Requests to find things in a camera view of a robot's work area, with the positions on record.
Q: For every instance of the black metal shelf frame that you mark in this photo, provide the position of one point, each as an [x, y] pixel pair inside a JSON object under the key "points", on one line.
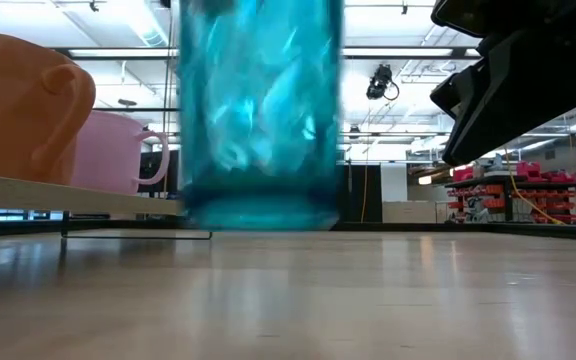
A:
{"points": [[64, 225]]}

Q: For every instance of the black partition wall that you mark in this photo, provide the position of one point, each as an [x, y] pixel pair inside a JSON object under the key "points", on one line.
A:
{"points": [[350, 195]]}

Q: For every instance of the orange mug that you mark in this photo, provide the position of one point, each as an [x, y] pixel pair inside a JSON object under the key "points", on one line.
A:
{"points": [[13, 110]]}

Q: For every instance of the teal faceted plastic tumbler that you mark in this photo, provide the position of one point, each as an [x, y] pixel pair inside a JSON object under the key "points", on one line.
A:
{"points": [[260, 125]]}

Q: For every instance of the black rack with parts bins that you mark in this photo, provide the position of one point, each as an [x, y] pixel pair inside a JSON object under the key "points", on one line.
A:
{"points": [[508, 200]]}

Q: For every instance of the pink mug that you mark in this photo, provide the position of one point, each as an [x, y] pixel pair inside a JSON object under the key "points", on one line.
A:
{"points": [[113, 155]]}

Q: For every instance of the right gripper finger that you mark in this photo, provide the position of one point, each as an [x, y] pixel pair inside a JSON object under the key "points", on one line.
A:
{"points": [[450, 95], [523, 85]]}

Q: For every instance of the black overhead camera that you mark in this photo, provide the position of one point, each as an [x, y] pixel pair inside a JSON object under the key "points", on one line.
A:
{"points": [[380, 80]]}

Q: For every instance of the large beige cabinet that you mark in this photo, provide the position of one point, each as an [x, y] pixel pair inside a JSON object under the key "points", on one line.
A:
{"points": [[408, 212]]}

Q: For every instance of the black table edge rail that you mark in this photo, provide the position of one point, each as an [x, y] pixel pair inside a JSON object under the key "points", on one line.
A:
{"points": [[518, 230]]}

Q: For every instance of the black monitor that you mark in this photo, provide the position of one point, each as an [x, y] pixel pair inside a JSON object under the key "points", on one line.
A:
{"points": [[173, 170]]}

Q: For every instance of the wooden shelf board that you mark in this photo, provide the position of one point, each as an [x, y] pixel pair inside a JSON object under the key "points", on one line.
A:
{"points": [[68, 197]]}

